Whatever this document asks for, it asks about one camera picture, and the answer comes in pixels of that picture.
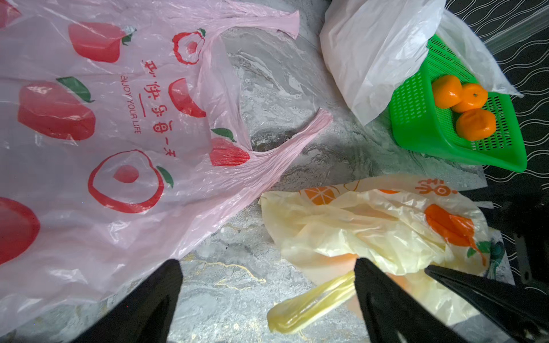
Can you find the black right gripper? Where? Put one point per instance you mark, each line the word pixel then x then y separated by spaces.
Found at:
pixel 520 211

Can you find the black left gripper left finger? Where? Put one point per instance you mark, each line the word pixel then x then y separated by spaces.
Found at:
pixel 146 314

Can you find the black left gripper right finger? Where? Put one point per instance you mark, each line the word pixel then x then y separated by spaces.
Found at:
pixel 391 314

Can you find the yellow plastic bag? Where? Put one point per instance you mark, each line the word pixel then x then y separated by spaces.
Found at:
pixel 401 223

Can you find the pink plastic bag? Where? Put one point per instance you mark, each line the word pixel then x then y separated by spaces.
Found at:
pixel 122 142

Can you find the orange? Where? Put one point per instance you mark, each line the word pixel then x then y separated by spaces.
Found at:
pixel 473 96
pixel 447 91
pixel 476 124

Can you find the white plastic bag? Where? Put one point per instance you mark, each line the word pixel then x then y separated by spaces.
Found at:
pixel 372 47

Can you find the green plastic basket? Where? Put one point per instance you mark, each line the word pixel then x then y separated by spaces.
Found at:
pixel 418 125

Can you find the aluminium corner post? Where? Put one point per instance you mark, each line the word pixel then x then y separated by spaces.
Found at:
pixel 518 32

